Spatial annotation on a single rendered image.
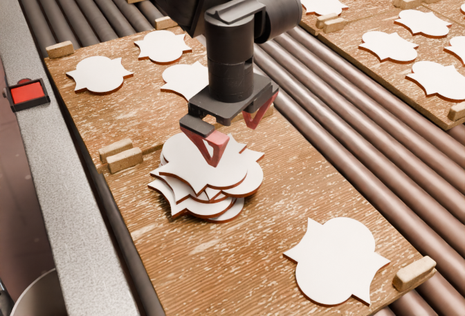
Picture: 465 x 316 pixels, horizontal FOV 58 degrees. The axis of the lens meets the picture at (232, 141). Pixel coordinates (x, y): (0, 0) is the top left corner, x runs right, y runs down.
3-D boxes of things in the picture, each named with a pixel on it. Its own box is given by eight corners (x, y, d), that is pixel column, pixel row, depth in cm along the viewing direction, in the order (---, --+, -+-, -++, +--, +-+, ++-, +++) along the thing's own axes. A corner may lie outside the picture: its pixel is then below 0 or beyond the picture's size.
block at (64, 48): (50, 60, 96) (46, 50, 94) (48, 57, 97) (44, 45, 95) (75, 53, 98) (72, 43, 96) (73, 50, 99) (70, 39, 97)
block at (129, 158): (111, 175, 70) (107, 163, 68) (107, 168, 71) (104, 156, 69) (144, 162, 72) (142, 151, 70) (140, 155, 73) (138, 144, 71)
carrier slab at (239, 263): (210, 418, 46) (210, 414, 45) (103, 176, 72) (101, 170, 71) (434, 276, 58) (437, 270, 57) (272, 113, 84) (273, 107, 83)
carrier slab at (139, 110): (98, 175, 72) (96, 168, 71) (44, 63, 98) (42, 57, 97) (266, 110, 85) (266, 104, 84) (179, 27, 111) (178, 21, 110)
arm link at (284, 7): (165, 10, 53) (176, -44, 46) (230, -15, 59) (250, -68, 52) (222, 79, 51) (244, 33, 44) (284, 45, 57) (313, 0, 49)
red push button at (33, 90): (16, 109, 86) (14, 104, 85) (12, 94, 90) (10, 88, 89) (46, 101, 88) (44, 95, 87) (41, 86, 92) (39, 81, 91)
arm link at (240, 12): (192, 5, 46) (227, 22, 43) (237, -13, 50) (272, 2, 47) (197, 59, 51) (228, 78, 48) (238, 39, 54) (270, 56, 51)
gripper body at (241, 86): (272, 90, 57) (275, 41, 52) (228, 131, 51) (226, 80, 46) (233, 75, 60) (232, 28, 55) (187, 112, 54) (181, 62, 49)
